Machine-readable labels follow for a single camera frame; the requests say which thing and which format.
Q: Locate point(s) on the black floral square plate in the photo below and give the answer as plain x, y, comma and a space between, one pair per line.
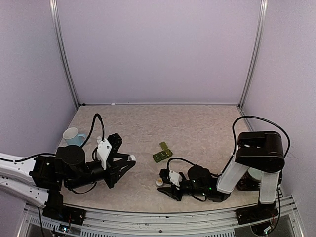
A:
248, 183

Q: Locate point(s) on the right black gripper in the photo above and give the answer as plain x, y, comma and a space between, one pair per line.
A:
172, 193

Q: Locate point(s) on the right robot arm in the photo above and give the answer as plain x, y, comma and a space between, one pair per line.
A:
261, 150

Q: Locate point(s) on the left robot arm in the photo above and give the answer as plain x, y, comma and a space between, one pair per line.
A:
67, 168

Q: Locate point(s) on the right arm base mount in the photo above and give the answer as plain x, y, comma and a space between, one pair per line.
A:
256, 213

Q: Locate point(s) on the aluminium frame post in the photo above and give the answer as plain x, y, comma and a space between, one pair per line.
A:
62, 51
255, 53

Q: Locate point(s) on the pale green bowl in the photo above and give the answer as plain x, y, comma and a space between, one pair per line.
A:
255, 174

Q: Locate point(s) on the green weekly pill organizer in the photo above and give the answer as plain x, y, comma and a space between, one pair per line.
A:
163, 154

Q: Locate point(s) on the front aluminium rail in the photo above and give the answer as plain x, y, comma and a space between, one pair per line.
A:
216, 223

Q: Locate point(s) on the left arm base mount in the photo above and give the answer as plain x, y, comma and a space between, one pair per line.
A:
71, 215

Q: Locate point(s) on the left aluminium frame post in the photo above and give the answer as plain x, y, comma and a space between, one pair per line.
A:
62, 51

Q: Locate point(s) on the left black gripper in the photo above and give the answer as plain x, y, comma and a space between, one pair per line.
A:
113, 168

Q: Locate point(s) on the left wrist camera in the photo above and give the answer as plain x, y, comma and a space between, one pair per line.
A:
107, 149

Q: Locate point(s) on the light blue mug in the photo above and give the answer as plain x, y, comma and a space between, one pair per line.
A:
73, 137

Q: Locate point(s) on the right aluminium frame post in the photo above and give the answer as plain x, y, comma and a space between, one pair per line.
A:
255, 53

